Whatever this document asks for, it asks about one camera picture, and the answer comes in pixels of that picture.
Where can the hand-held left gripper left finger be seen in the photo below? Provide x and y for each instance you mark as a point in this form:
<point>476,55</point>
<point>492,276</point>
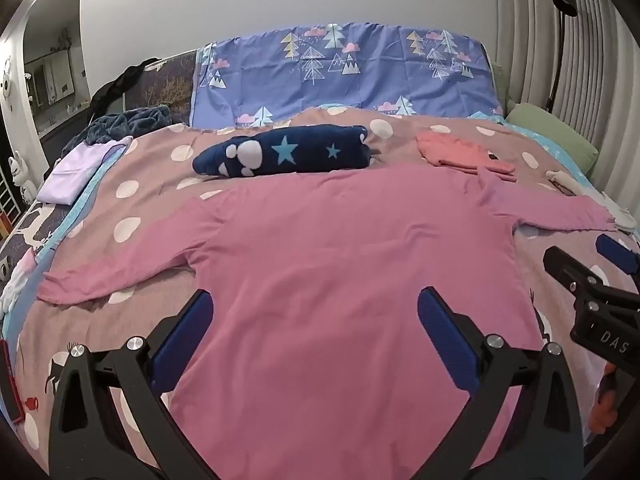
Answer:
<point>185,330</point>

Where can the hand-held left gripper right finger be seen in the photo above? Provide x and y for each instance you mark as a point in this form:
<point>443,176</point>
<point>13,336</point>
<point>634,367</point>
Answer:
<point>445,330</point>

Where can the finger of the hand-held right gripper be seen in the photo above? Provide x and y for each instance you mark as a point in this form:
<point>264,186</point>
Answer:
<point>617,252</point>
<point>575,275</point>

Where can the pink long-sleeve shirt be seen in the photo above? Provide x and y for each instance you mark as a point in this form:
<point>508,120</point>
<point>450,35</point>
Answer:
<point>325,260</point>

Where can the person's right hand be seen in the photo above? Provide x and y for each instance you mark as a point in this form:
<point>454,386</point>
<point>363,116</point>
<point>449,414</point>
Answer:
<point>602,405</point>

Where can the cream folded garment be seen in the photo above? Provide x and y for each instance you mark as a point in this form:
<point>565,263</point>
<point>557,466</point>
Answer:
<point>610,205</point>

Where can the green pillow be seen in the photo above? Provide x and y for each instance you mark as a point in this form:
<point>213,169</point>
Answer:
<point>550,130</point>

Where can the pink polka-dot blanket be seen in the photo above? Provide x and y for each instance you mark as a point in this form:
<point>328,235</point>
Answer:
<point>165,175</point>

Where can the beige curtain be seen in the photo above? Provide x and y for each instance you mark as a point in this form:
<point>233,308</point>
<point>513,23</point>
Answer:
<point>600,85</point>

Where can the coral folded garment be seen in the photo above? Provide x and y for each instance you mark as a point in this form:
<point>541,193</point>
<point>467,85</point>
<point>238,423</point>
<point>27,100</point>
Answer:
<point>450,152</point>

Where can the white pink cloth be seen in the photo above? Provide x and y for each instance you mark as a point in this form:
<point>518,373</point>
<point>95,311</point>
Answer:
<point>15,280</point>

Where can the grey animal-print sheet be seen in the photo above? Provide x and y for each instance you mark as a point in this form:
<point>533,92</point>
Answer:
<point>35,225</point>

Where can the red flat case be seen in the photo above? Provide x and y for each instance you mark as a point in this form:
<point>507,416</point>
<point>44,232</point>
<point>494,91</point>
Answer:
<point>10,385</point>

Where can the lavender cloth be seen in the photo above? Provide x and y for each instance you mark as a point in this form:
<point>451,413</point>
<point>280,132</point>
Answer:
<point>75,170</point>

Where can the navy star-print blanket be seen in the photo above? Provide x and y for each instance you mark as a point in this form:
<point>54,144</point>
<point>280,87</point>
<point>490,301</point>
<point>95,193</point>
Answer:
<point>280,152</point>

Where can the white ladder rack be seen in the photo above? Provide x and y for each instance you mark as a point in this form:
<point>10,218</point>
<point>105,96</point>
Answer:
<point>7,205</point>

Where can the grey-blue fleece blanket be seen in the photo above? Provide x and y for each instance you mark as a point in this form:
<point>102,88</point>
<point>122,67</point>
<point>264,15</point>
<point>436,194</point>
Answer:
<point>115,122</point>

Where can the white cat figurine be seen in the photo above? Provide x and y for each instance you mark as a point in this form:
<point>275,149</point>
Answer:
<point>22,175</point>

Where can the dark printed headboard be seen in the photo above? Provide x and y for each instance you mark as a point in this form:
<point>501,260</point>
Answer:
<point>165,85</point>

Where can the black garment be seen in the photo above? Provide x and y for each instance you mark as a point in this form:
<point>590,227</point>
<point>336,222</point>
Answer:
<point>125,77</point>

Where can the purple tree-print sheet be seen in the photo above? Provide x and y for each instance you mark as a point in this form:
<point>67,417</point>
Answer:
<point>375,75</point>

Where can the arched wall mirror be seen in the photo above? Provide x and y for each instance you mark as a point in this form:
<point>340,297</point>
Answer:
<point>50,60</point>

